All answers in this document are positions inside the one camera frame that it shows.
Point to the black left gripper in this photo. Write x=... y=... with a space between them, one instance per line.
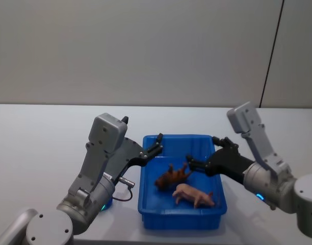
x=128 y=153

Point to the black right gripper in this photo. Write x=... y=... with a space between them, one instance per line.
x=227 y=163

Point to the blue plastic bin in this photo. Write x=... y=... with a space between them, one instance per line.
x=181 y=217

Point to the thin black wall strip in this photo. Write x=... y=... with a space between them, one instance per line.
x=271 y=53

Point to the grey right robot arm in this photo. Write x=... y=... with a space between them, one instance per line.
x=263 y=145

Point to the brown toy animal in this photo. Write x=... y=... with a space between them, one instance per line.
x=171 y=177

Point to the pink toy pig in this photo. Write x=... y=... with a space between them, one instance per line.
x=191 y=194

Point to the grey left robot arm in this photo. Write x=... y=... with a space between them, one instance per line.
x=94 y=158

